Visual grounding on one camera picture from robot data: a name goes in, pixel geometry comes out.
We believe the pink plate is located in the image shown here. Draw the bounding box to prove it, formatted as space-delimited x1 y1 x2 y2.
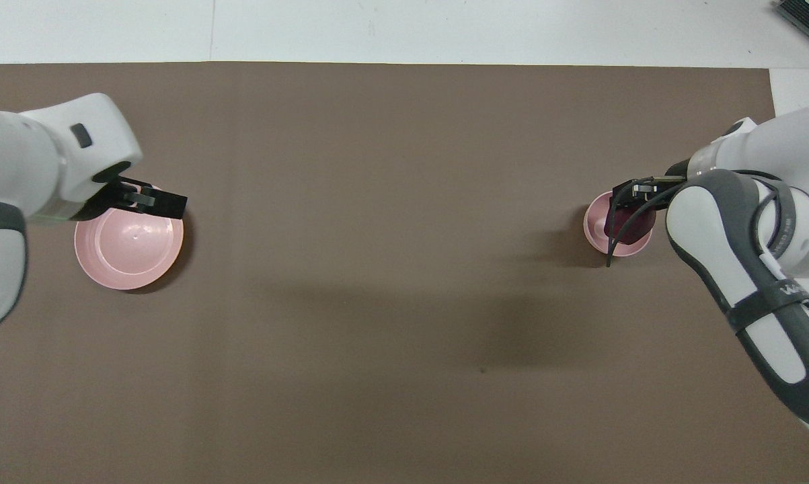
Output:
75 185 184 291

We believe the small pink bowl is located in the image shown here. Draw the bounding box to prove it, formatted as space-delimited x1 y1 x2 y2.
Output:
584 190 655 257

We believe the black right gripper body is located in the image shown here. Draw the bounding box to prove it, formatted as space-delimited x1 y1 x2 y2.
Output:
636 158 691 200

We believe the brown table mat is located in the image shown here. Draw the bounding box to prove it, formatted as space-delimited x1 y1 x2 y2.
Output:
0 62 809 484

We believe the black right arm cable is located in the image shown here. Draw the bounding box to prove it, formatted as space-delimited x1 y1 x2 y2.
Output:
606 171 809 330

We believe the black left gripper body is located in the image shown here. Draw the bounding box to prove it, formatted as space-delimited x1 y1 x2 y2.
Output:
75 176 143 221

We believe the dark red apple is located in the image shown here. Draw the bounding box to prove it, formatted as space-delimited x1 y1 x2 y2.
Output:
604 206 655 246

